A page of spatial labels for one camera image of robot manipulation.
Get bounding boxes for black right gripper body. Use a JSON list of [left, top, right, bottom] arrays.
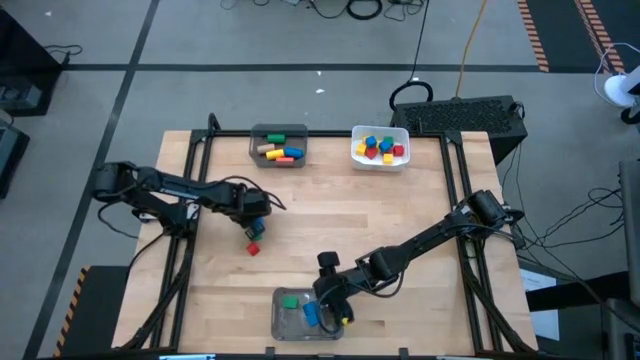
[[312, 269, 362, 311]]

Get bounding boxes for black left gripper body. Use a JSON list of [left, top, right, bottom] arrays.
[[235, 182, 274, 224]]

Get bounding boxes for dark grey plastic tray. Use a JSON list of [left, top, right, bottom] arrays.
[[248, 123, 309, 169]]

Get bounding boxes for white plastic bin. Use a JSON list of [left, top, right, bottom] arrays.
[[350, 124, 411, 173]]

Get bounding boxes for black mat yellow striped edge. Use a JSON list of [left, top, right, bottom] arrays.
[[52, 264, 132, 359]]

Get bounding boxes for white paper sheet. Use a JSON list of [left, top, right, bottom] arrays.
[[518, 268, 561, 342]]

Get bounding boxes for black keyboard case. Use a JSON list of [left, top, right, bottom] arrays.
[[389, 94, 530, 165]]

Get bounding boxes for black floor beam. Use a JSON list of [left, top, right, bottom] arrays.
[[524, 271, 632, 312]]

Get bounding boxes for black box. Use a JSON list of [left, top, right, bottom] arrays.
[[0, 118, 31, 200]]

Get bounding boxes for grey box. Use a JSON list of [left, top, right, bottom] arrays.
[[0, 83, 44, 112]]

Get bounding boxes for black cabinet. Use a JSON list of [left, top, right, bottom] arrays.
[[0, 7, 65, 119]]

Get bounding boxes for grey equipment base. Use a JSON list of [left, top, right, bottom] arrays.
[[601, 297, 640, 360]]

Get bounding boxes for grey panel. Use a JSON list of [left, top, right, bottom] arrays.
[[618, 158, 640, 307]]

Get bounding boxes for black mat orange striped edges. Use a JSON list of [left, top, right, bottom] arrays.
[[516, 0, 627, 75]]

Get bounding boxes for white round stand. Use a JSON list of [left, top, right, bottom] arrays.
[[602, 64, 640, 109]]

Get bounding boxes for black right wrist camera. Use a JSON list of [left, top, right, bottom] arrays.
[[317, 251, 342, 272]]

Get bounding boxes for black metal table frame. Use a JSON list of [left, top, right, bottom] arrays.
[[112, 112, 539, 354]]

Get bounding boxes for black cable with coil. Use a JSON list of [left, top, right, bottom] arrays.
[[388, 0, 435, 113]]

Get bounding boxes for long yellow floor cable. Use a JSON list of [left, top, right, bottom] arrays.
[[453, 0, 489, 99]]

